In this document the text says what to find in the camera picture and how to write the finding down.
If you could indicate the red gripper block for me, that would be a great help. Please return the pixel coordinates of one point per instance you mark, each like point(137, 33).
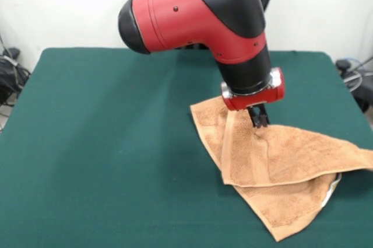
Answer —
point(253, 99)

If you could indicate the orange-brown terry towel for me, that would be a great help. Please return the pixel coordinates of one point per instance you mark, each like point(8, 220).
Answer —
point(262, 166)

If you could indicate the dark green table cloth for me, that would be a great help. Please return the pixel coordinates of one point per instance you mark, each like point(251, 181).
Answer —
point(87, 143)

